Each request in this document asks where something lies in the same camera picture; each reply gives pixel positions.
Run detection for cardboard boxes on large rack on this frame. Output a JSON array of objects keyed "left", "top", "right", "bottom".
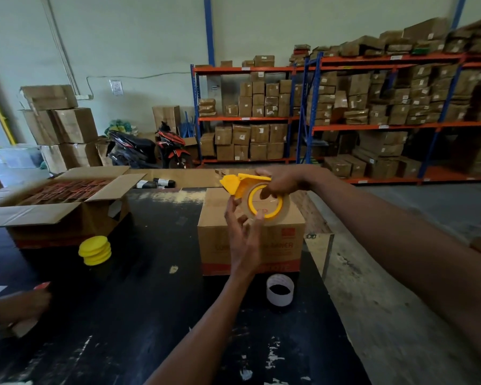
[{"left": 289, "top": 17, "right": 481, "bottom": 179}]

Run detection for person's left forearm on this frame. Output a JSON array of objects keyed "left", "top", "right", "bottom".
[{"left": 144, "top": 272, "right": 257, "bottom": 385}]

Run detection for stack of yellow round lids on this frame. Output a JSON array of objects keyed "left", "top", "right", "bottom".
[{"left": 78, "top": 236, "right": 112, "bottom": 267}]

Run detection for white empty tape core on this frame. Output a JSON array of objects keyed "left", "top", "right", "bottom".
[{"left": 266, "top": 274, "right": 295, "bottom": 307}]

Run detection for black and red motorcycle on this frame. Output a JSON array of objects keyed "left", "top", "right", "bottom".
[{"left": 105, "top": 121, "right": 193, "bottom": 170}]

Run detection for flat cardboard sheet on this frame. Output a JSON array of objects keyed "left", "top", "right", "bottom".
[{"left": 125, "top": 167, "right": 261, "bottom": 189}]

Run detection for open cardboard box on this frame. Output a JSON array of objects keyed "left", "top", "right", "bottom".
[{"left": 0, "top": 166, "right": 147, "bottom": 250}]

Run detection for person's right hand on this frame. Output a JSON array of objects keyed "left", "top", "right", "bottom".
[{"left": 255, "top": 166, "right": 318, "bottom": 200}]

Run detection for upright cardboard box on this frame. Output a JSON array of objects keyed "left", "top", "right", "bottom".
[{"left": 152, "top": 105, "right": 182, "bottom": 134}]

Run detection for small blue orange shelf rack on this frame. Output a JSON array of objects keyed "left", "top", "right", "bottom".
[{"left": 190, "top": 63, "right": 302, "bottom": 165}]

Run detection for large blue orange shelf rack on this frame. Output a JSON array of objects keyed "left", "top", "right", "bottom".
[{"left": 296, "top": 51, "right": 481, "bottom": 186}]

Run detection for pile of red packets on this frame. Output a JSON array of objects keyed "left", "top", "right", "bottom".
[{"left": 16, "top": 179, "right": 112, "bottom": 206}]

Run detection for white wall cable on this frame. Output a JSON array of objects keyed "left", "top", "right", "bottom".
[{"left": 85, "top": 71, "right": 191, "bottom": 99}]

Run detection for white wall conduit pipe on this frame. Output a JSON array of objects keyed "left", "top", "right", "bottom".
[{"left": 40, "top": 0, "right": 93, "bottom": 101}]

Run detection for person's left hand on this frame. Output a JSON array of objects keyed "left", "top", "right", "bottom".
[{"left": 224, "top": 195, "right": 266, "bottom": 280}]

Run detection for stack of large cardboard boxes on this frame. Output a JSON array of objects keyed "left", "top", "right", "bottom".
[{"left": 19, "top": 84, "right": 103, "bottom": 174}]

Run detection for closed cardboard box red print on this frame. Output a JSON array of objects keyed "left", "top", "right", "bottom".
[{"left": 197, "top": 187, "right": 306, "bottom": 276}]

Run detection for blue steel column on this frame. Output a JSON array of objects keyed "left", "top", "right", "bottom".
[{"left": 203, "top": 0, "right": 216, "bottom": 67}]

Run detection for person's right forearm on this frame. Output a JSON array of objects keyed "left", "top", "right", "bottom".
[{"left": 311, "top": 171, "right": 481, "bottom": 375}]

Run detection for cardboard boxes on small rack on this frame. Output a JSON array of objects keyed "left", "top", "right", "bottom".
[{"left": 199, "top": 55, "right": 297, "bottom": 162}]

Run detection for green plastic bag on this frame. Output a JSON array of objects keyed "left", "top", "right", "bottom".
[{"left": 104, "top": 119, "right": 139, "bottom": 137}]

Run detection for yellow tape dispenser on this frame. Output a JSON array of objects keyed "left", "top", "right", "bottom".
[{"left": 219, "top": 173, "right": 292, "bottom": 226}]

